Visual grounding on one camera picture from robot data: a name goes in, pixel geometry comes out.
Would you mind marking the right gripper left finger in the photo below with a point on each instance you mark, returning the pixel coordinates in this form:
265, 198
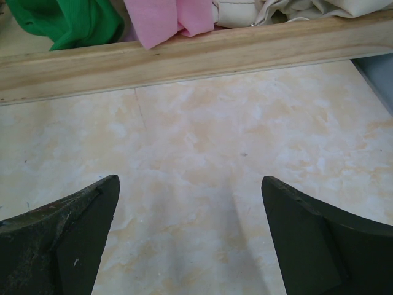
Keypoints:
57, 248

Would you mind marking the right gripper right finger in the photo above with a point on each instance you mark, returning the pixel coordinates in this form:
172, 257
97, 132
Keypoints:
322, 249

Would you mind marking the wooden clothes rack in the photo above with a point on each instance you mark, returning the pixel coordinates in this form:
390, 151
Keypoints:
65, 73

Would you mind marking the green t-shirt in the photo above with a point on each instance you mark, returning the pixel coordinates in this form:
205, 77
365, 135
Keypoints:
69, 24

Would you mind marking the pink t-shirt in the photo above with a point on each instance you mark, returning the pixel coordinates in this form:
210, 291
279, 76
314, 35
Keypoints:
154, 22

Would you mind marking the beige cloth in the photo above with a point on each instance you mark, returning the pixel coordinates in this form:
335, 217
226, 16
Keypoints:
238, 14

